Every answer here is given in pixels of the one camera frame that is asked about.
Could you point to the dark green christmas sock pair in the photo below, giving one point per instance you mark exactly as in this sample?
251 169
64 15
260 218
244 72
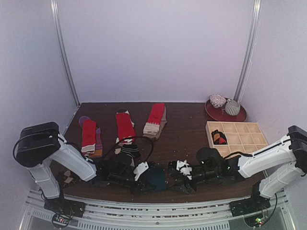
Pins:
155 179

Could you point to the wooden compartment tray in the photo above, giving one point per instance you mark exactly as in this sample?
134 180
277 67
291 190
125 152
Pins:
245 137

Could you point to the grey striped cup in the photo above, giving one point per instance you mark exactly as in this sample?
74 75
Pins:
232 107

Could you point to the red white patterned sock pair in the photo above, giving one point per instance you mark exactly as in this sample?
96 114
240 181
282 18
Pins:
125 126

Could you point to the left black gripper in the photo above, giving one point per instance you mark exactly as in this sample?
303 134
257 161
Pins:
136 189

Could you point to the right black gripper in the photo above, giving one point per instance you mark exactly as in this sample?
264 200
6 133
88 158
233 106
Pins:
186 181

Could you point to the white dotted bowl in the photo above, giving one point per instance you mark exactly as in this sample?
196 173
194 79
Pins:
217 100

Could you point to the right aluminium frame post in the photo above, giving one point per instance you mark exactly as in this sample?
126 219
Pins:
247 62

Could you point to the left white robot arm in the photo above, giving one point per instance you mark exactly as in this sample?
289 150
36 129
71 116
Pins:
37 145

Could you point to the black white striped sock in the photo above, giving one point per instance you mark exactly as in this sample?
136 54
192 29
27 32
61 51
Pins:
131 150

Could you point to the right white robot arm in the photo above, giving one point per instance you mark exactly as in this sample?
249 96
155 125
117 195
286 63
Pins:
289 153

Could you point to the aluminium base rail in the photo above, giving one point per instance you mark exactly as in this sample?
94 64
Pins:
109 215

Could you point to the aluminium frame post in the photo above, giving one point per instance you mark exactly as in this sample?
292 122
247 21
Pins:
62 49
247 62

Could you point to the left aluminium frame post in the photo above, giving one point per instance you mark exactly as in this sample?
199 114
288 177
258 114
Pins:
62 49

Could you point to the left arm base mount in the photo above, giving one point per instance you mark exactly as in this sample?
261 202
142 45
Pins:
64 211

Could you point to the red purple sock pair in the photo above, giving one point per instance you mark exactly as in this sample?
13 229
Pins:
91 138

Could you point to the black red yellow argyle sock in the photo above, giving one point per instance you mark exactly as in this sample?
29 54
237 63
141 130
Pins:
219 138

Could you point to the red beige sock pair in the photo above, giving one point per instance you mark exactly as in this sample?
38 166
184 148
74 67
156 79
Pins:
156 121

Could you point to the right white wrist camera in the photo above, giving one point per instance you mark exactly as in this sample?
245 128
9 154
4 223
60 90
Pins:
184 168

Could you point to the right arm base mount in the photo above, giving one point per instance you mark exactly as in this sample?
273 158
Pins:
251 205

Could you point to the red round plate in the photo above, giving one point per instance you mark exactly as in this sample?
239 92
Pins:
219 114

